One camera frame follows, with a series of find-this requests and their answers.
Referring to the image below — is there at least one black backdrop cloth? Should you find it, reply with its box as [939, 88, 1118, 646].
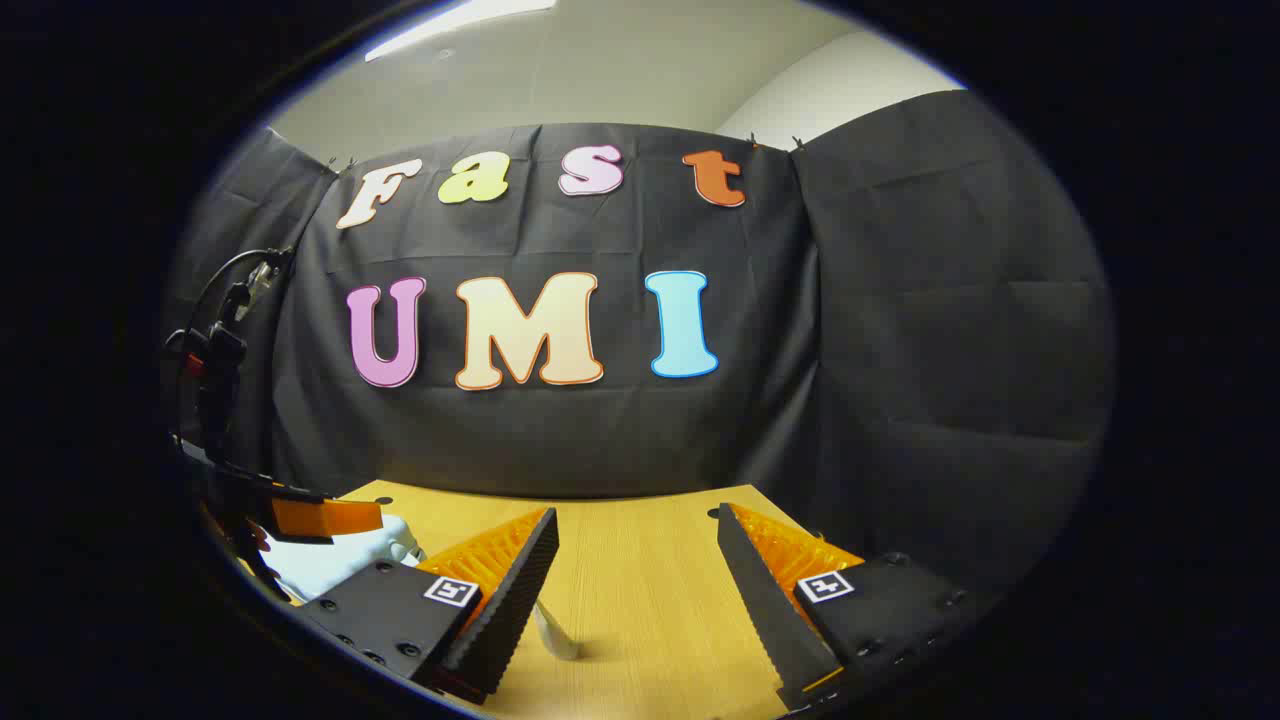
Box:
[160, 90, 1116, 601]

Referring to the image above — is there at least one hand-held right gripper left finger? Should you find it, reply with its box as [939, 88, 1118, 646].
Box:
[298, 505, 561, 701]

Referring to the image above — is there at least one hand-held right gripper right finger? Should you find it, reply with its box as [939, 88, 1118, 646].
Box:
[715, 500, 973, 716]

